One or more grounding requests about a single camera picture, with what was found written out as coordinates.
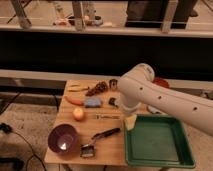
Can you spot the black rectangular block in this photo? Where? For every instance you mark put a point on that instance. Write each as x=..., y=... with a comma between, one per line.
x=113, y=102

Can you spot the yellow green bean pod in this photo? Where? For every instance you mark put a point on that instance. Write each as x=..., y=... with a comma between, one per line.
x=77, y=88

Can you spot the blue sponge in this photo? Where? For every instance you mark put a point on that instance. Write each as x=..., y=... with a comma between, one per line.
x=92, y=102

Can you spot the orange carrot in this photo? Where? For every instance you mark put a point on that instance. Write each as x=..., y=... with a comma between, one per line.
x=74, y=101

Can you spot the red bowl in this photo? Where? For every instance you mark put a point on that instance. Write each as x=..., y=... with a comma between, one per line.
x=161, y=82

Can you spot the purple bowl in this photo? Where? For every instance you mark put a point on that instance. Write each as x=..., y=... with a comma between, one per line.
x=62, y=139

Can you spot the green plastic tray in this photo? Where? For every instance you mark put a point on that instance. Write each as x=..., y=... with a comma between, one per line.
x=158, y=141

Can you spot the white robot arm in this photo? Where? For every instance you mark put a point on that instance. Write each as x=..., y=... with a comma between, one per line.
x=136, y=87

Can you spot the black handled brush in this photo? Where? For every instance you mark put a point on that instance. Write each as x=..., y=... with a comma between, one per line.
x=88, y=150

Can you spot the light blue cloth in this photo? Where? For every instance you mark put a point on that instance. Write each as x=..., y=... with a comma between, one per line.
x=153, y=110

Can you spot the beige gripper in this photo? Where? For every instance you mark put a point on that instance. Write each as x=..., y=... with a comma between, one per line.
x=130, y=121

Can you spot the small metal cup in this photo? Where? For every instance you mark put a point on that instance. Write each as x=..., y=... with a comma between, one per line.
x=113, y=84

